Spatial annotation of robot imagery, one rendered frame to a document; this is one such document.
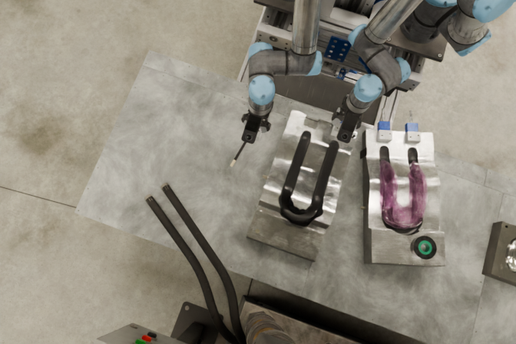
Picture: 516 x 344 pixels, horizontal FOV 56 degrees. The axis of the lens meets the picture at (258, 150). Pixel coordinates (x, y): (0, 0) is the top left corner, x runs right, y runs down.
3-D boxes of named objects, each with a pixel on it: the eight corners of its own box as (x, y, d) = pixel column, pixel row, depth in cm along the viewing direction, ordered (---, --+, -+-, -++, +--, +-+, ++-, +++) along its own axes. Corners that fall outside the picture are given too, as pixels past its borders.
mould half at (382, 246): (362, 133, 190) (369, 124, 180) (427, 137, 191) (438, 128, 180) (363, 263, 177) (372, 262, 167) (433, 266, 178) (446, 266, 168)
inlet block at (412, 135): (401, 112, 190) (406, 107, 185) (415, 113, 190) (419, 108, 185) (403, 143, 187) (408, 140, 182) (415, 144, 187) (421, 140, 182)
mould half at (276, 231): (289, 117, 191) (293, 104, 178) (352, 138, 189) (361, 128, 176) (246, 237, 178) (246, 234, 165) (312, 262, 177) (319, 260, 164)
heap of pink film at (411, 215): (375, 159, 182) (382, 153, 174) (421, 161, 182) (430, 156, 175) (376, 228, 175) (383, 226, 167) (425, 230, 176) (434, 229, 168)
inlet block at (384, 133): (375, 110, 190) (378, 106, 185) (387, 111, 190) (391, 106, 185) (375, 142, 186) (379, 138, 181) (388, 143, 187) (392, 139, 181)
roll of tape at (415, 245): (406, 241, 169) (409, 240, 166) (426, 233, 170) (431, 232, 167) (415, 262, 167) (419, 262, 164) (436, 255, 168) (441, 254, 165)
